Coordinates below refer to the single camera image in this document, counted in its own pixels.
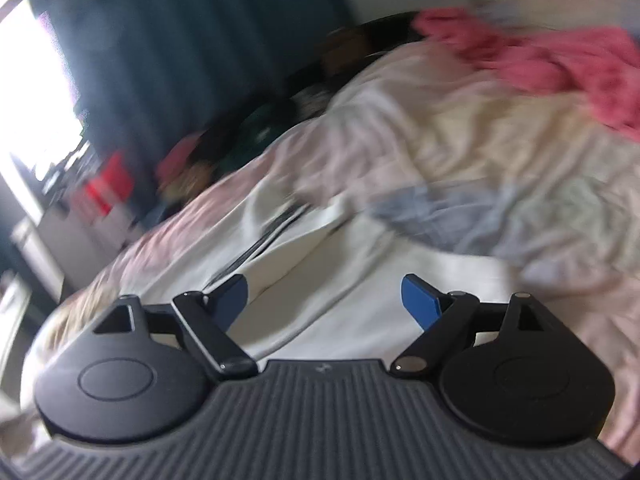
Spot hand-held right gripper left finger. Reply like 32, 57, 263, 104
92, 275, 259, 380

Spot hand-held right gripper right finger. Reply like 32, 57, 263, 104
390, 274, 547, 377

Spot cream sweatpants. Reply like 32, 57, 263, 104
112, 199, 507, 362

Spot beige garment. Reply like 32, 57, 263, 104
164, 160, 217, 202

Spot pastel pink and blue duvet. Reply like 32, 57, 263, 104
20, 0, 640, 461

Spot small crumpled pink garment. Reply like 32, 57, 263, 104
156, 132, 207, 181

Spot green garment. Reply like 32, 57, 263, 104
220, 105, 287, 177

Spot red garment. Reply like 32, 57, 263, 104
81, 151, 134, 217

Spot white flat panel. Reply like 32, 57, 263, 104
11, 212, 67, 302

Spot brown paper bag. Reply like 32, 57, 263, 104
319, 27, 377, 76

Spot large pink speckled garment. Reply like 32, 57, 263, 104
412, 6, 640, 142

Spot blue curtain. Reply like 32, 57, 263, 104
20, 0, 362, 223

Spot window with dark frame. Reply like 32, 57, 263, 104
0, 0, 87, 211

